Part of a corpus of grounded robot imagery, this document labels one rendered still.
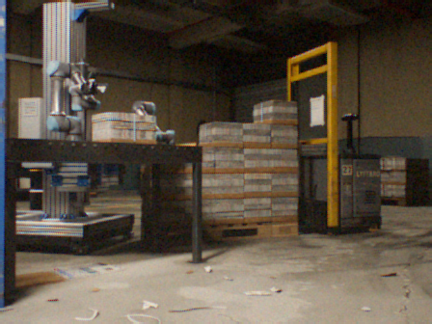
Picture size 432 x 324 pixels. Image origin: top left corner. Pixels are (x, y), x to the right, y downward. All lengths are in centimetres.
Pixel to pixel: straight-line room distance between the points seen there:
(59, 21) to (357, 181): 310
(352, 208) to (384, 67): 631
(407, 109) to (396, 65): 99
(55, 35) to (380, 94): 782
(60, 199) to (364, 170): 288
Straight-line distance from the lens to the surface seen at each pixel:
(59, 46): 409
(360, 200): 472
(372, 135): 1057
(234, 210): 413
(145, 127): 333
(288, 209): 441
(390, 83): 1051
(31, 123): 409
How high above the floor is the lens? 64
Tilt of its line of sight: 1 degrees up
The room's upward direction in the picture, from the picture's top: straight up
